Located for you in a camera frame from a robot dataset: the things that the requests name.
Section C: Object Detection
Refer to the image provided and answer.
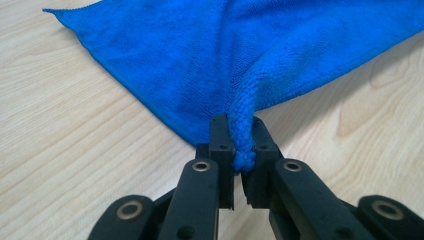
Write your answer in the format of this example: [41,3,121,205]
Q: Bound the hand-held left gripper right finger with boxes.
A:
[241,115,368,240]

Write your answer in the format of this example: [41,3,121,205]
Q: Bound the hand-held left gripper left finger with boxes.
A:
[159,114,236,240]

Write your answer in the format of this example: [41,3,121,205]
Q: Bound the blue microfibre cloth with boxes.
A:
[42,0,424,175]

